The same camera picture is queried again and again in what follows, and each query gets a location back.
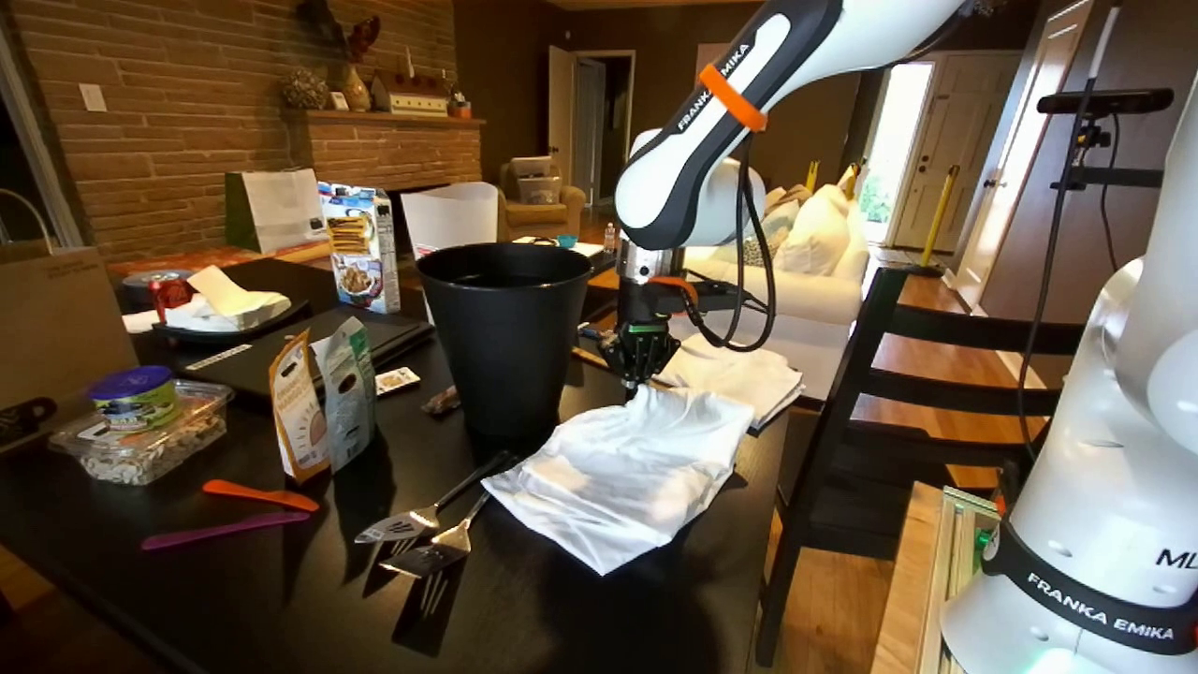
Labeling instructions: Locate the vase with dried flowers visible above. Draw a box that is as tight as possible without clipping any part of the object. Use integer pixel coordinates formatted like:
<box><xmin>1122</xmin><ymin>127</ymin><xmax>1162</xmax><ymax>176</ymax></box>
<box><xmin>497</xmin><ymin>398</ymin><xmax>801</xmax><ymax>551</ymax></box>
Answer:
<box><xmin>296</xmin><ymin>0</ymin><xmax>386</xmax><ymax>114</ymax></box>

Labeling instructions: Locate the metal serving utensil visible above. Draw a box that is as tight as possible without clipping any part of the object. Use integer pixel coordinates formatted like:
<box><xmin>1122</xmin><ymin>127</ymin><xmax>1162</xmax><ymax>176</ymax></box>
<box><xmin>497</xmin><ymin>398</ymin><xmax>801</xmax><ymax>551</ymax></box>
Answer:
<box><xmin>351</xmin><ymin>450</ymin><xmax>517</xmax><ymax>551</ymax></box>
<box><xmin>376</xmin><ymin>489</ymin><xmax>495</xmax><ymax>583</ymax></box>

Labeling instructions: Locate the brown white food pouch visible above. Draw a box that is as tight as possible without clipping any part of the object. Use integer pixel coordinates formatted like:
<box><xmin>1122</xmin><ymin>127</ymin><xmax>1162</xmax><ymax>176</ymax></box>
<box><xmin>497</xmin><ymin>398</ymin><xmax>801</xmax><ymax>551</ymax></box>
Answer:
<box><xmin>266</xmin><ymin>327</ymin><xmax>334</xmax><ymax>486</ymax></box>

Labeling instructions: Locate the black wooden chair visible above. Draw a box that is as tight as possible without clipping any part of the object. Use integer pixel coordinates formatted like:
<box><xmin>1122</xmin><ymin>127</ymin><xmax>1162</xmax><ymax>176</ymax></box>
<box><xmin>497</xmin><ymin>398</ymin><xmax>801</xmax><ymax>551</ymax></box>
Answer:
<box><xmin>754</xmin><ymin>260</ymin><xmax>1093</xmax><ymax>674</ymax></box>

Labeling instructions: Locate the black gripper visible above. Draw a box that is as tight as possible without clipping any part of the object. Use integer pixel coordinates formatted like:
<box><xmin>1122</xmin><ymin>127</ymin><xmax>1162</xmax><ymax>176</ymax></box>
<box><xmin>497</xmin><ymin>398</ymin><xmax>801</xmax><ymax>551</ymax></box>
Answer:
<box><xmin>615</xmin><ymin>274</ymin><xmax>684</xmax><ymax>388</ymax></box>

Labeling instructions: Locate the orange cable strap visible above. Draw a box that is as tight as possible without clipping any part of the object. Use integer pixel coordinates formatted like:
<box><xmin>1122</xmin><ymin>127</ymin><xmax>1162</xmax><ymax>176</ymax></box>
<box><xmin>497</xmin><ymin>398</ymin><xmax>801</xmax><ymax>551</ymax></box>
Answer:
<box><xmin>693</xmin><ymin>61</ymin><xmax>773</xmax><ymax>139</ymax></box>

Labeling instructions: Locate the black stereo camera on stand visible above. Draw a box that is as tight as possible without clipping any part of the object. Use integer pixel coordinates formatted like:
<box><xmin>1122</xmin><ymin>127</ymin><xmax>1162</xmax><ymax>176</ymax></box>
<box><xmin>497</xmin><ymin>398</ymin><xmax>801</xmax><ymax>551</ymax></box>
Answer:
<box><xmin>1033</xmin><ymin>5</ymin><xmax>1181</xmax><ymax>197</ymax></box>

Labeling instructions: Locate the white cloth towel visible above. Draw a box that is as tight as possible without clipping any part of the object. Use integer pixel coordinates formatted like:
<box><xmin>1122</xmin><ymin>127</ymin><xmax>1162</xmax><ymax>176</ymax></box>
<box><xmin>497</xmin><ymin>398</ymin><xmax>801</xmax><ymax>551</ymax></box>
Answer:
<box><xmin>652</xmin><ymin>328</ymin><xmax>809</xmax><ymax>433</ymax></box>
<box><xmin>481</xmin><ymin>377</ymin><xmax>761</xmax><ymax>579</ymax></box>

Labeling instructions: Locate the purple plastic spatula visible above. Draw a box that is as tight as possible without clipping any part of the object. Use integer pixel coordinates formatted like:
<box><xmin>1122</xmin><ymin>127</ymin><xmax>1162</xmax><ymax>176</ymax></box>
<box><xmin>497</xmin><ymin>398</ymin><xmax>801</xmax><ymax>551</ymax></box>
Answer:
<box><xmin>137</xmin><ymin>505</ymin><xmax>319</xmax><ymax>556</ymax></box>

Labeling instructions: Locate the colourful cereal box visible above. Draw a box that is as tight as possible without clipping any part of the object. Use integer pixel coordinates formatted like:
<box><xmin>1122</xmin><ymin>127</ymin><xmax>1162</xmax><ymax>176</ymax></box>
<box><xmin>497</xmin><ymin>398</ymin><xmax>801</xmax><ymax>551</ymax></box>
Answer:
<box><xmin>316</xmin><ymin>178</ymin><xmax>407</xmax><ymax>317</ymax></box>

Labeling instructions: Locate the green white food pouch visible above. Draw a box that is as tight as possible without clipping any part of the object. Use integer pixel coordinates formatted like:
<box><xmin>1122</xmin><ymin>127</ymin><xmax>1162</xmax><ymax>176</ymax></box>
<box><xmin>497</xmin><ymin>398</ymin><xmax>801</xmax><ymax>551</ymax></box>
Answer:
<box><xmin>313</xmin><ymin>312</ymin><xmax>382</xmax><ymax>475</ymax></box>

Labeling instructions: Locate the folded white cloth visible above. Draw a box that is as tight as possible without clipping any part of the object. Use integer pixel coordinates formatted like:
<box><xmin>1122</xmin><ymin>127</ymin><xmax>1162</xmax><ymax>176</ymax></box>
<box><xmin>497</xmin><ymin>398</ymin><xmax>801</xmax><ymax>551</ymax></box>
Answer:
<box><xmin>163</xmin><ymin>260</ymin><xmax>300</xmax><ymax>335</ymax></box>

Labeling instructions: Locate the white sofa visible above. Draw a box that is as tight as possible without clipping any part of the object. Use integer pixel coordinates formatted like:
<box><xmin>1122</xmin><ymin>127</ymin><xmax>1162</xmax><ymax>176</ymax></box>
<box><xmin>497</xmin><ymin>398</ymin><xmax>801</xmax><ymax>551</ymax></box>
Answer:
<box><xmin>677</xmin><ymin>167</ymin><xmax>879</xmax><ymax>404</ymax></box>

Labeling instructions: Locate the tan armchair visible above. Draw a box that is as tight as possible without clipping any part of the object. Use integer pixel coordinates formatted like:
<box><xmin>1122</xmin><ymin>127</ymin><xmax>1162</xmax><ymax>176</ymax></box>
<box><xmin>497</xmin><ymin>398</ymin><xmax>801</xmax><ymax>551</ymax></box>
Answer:
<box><xmin>497</xmin><ymin>148</ymin><xmax>587</xmax><ymax>246</ymax></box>

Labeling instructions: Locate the small white packet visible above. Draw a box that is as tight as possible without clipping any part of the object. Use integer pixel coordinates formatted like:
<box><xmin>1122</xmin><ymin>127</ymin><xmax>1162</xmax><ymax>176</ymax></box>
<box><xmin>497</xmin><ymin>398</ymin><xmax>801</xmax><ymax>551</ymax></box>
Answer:
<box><xmin>371</xmin><ymin>364</ymin><xmax>429</xmax><ymax>402</ymax></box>

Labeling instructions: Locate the small red object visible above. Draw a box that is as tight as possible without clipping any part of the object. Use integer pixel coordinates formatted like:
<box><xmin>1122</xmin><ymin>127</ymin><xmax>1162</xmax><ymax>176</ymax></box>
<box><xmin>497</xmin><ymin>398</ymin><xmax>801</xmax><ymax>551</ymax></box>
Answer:
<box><xmin>145</xmin><ymin>274</ymin><xmax>194</xmax><ymax>332</ymax></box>

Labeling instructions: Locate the white paper bag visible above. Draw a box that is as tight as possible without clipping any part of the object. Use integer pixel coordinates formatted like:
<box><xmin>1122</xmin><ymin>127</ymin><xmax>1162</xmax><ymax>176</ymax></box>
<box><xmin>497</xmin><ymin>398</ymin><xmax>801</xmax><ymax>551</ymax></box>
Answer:
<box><xmin>226</xmin><ymin>166</ymin><xmax>334</xmax><ymax>259</ymax></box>

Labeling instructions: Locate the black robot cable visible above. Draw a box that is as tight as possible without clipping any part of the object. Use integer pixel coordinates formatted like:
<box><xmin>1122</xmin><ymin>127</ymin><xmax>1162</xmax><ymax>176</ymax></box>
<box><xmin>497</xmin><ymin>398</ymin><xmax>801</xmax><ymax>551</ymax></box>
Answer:
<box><xmin>671</xmin><ymin>153</ymin><xmax>782</xmax><ymax>358</ymax></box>

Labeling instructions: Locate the black plastic bin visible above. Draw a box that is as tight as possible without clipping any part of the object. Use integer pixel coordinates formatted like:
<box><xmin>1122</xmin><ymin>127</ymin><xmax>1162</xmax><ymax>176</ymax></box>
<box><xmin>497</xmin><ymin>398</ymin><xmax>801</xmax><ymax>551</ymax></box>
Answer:
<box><xmin>411</xmin><ymin>238</ymin><xmax>600</xmax><ymax>461</ymax></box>

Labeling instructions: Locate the clear plastic food container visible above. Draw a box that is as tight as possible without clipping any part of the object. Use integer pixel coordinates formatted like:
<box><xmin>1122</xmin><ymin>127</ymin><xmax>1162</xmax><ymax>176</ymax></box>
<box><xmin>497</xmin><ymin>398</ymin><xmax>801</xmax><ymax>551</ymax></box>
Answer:
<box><xmin>47</xmin><ymin>377</ymin><xmax>239</xmax><ymax>489</ymax></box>

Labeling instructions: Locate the wooden crate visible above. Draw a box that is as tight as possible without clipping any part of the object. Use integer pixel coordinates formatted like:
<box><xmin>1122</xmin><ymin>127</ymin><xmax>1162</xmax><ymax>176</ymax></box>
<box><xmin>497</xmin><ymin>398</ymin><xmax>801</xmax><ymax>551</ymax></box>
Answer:
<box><xmin>868</xmin><ymin>475</ymin><xmax>1010</xmax><ymax>674</ymax></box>

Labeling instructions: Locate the brown paper bag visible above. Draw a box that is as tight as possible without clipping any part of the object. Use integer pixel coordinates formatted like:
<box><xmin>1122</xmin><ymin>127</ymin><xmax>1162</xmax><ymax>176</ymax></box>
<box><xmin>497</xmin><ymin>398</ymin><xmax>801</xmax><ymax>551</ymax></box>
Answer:
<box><xmin>0</xmin><ymin>183</ymin><xmax>144</xmax><ymax>423</ymax></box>

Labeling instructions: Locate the orange plastic spatula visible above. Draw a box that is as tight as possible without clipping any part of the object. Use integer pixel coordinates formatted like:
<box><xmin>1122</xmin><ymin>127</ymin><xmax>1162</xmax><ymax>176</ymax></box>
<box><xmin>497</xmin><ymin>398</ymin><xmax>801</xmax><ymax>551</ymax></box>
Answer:
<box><xmin>198</xmin><ymin>475</ymin><xmax>326</xmax><ymax>516</ymax></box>

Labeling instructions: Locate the jar with blue lid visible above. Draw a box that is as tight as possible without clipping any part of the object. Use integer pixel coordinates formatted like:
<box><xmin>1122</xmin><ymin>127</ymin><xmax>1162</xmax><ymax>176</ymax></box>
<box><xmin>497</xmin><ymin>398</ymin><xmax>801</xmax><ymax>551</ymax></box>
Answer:
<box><xmin>82</xmin><ymin>358</ymin><xmax>189</xmax><ymax>433</ymax></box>

